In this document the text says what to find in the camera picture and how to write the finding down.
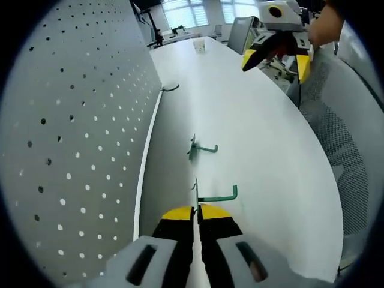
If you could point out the white mesh office chair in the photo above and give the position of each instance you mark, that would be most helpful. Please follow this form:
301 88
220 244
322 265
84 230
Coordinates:
339 135

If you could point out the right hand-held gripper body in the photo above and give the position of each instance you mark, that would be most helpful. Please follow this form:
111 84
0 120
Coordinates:
277 18

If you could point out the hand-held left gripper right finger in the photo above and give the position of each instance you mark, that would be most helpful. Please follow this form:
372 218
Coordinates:
219 237

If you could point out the white paper cup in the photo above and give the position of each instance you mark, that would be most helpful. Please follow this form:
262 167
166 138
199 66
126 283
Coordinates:
199 46

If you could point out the white perforated mounting plate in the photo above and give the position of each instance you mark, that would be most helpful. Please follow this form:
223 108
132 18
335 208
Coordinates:
75 135

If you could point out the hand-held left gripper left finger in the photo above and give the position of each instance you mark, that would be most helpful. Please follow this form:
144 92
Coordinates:
174 240

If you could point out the window with blinds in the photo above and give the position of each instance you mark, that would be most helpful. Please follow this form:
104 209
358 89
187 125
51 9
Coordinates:
195 13

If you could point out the green hook assembly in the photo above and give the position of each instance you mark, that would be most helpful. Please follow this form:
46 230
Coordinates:
204 148
219 198

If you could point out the monitor on black stand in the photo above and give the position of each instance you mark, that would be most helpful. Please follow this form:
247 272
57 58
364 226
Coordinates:
151 30

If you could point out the person's right hand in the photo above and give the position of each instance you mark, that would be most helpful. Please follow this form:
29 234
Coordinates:
319 33

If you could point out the grey office chair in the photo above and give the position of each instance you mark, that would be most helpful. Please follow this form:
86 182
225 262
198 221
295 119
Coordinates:
240 36

